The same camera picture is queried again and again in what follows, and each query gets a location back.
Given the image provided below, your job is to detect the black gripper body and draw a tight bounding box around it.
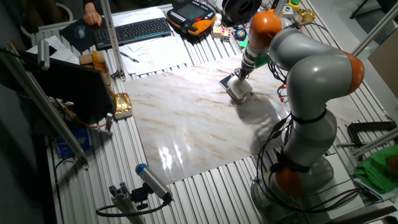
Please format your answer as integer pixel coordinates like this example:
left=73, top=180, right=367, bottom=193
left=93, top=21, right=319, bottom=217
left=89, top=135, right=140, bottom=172
left=234, top=65, right=251, bottom=79

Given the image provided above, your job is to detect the white paper roll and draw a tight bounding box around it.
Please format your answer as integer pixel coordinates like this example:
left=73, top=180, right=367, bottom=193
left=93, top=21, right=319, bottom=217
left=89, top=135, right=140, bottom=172
left=226, top=75, right=253, bottom=100

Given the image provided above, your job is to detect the chrome paper roll holder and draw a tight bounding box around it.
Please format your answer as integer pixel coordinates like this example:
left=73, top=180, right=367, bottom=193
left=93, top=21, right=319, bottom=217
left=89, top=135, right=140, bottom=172
left=219, top=73, right=254, bottom=105

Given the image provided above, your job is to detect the white folded paper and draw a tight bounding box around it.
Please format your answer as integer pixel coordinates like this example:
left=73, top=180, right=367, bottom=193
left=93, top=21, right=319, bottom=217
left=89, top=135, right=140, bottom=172
left=26, top=35, right=80, bottom=65

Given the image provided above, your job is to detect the person's bare hand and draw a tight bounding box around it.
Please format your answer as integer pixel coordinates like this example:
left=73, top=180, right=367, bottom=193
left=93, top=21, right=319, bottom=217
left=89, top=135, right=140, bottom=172
left=82, top=2, right=103, bottom=27

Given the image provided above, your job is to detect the black disc with blue centre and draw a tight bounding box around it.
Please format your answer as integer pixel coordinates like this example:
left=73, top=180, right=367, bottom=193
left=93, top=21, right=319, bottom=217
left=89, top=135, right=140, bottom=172
left=233, top=29, right=248, bottom=42

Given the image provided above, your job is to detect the Rubik's cube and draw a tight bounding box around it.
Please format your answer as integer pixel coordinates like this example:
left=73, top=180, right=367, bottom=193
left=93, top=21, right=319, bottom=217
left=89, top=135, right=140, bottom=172
left=220, top=27, right=233, bottom=43

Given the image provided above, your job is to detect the black filament spool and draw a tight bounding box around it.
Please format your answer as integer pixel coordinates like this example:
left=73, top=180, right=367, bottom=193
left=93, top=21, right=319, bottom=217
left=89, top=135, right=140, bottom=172
left=221, top=0, right=263, bottom=26

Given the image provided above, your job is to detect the marble pattern board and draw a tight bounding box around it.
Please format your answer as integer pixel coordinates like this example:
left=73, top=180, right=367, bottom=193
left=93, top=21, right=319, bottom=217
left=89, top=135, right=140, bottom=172
left=123, top=54, right=364, bottom=186

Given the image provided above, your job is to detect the white box with green button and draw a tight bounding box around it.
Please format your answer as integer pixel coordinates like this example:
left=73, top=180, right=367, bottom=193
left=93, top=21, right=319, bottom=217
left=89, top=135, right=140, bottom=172
left=282, top=4, right=295, bottom=18

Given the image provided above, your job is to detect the black and orange teach pendant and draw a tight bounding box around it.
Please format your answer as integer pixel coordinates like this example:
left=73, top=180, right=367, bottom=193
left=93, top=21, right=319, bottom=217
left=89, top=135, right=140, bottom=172
left=165, top=0, right=217, bottom=36

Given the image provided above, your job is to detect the white printed paper sheet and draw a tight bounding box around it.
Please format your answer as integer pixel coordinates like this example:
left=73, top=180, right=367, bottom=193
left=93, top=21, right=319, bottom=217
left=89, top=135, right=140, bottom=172
left=111, top=6, right=169, bottom=28
left=119, top=33, right=193, bottom=76

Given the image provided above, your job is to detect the crumpled gold foil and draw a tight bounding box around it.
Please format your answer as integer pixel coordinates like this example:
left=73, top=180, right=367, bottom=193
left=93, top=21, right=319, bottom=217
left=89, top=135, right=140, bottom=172
left=294, top=8, right=317, bottom=26

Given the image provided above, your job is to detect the yellow box with green button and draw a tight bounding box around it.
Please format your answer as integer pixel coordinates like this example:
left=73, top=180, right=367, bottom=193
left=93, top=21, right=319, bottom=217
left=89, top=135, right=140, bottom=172
left=287, top=0, right=302, bottom=12

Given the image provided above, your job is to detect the black pen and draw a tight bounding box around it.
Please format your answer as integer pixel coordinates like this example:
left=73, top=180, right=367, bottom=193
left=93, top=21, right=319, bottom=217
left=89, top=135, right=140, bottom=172
left=119, top=51, right=140, bottom=63

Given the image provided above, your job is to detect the black keyboard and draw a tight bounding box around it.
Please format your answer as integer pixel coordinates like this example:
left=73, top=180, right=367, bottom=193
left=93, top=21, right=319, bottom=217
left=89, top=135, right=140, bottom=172
left=92, top=17, right=172, bottom=50

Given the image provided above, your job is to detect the gold foil bag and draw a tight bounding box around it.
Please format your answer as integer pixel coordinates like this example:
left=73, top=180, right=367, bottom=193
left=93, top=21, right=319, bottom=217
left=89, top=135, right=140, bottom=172
left=111, top=91, right=134, bottom=121

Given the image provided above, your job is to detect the black clamp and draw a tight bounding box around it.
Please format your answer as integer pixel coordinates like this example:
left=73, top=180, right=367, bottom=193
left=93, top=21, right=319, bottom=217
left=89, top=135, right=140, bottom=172
left=347, top=120, right=398, bottom=147

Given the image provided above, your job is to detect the brown cardboard panel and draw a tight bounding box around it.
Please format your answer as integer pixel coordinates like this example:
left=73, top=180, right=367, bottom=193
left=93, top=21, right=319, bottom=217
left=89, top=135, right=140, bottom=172
left=368, top=29, right=398, bottom=100

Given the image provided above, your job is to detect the small brown cardboard box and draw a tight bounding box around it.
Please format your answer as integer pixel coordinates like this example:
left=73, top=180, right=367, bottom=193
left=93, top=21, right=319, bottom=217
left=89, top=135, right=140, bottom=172
left=79, top=53, right=94, bottom=65

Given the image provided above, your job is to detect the green cloth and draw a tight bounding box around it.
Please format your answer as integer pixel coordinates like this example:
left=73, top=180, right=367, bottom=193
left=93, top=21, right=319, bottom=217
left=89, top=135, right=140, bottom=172
left=353, top=144, right=398, bottom=195

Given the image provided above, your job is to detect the dark monitor panel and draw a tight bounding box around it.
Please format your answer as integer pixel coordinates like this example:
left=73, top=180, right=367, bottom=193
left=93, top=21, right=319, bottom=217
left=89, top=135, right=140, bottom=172
left=18, top=49, right=116, bottom=125

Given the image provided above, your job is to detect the grey computer mouse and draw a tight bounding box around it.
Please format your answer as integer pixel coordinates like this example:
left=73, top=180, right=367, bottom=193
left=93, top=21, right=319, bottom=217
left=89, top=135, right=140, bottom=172
left=73, top=24, right=87, bottom=40

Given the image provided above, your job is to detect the short aluminium profile stub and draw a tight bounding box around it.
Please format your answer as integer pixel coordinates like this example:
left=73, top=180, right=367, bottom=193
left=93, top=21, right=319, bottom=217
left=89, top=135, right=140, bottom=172
left=108, top=182, right=147, bottom=224

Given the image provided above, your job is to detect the black mouse pad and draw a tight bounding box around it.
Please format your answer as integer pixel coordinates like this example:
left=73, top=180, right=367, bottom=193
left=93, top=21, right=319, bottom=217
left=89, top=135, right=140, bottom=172
left=58, top=14, right=108, bottom=54

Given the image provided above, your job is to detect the blue box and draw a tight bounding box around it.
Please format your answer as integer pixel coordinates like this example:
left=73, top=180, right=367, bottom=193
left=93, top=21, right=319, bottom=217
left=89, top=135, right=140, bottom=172
left=55, top=127, right=91, bottom=158

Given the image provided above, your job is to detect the white round stool rim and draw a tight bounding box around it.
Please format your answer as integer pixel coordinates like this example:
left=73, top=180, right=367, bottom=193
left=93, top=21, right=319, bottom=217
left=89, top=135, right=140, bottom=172
left=20, top=2, right=74, bottom=38

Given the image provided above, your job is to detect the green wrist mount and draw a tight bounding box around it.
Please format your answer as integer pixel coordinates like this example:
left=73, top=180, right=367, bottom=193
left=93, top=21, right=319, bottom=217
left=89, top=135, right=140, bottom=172
left=238, top=39, right=269, bottom=68

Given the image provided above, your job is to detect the black cable with red lights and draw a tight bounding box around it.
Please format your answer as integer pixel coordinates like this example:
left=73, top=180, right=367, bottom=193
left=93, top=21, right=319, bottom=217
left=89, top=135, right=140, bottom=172
left=267, top=57, right=290, bottom=104

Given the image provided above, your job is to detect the aluminium frame post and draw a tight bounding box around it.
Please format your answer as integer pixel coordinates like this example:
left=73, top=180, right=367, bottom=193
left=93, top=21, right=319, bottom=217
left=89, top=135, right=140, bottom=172
left=273, top=0, right=287, bottom=16
left=99, top=0, right=126, bottom=82

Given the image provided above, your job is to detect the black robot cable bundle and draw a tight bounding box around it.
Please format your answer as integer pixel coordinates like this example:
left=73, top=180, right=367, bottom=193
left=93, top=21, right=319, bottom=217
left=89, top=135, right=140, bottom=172
left=256, top=108, right=361, bottom=215

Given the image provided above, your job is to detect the grey camera with blue cap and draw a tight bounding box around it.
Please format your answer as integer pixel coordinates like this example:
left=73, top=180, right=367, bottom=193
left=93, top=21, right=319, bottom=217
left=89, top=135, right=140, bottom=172
left=135, top=163, right=174, bottom=202

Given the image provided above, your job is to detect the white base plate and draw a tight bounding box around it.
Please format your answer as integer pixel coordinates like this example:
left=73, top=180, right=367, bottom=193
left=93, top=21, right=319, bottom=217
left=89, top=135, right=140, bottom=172
left=310, top=154, right=364, bottom=220

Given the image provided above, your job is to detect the long aluminium frame beam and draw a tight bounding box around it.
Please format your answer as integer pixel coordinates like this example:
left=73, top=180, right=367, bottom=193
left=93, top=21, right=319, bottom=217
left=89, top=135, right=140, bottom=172
left=351, top=2, right=398, bottom=57
left=0, top=43, right=90, bottom=169
left=335, top=127, right=398, bottom=158

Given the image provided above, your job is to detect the black camera bracket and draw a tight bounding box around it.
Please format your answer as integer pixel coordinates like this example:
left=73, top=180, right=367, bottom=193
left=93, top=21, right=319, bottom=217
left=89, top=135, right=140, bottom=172
left=130, top=183, right=150, bottom=211

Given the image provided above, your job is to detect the orange cable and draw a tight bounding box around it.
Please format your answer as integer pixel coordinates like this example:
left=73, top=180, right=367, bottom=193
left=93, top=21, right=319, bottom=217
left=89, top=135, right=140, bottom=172
left=51, top=98, right=108, bottom=129

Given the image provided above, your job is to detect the black camera cable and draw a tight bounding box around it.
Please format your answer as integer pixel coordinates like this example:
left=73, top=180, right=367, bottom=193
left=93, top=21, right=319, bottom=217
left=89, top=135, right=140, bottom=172
left=95, top=198, right=170, bottom=218

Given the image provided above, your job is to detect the grey camera bar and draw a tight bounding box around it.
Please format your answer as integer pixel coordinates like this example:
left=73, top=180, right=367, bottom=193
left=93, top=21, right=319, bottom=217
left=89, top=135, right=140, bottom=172
left=37, top=39, right=50, bottom=72

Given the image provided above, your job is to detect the thin black cable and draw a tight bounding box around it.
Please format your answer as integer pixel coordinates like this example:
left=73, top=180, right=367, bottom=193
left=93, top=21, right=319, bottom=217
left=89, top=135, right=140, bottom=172
left=51, top=155, right=75, bottom=224

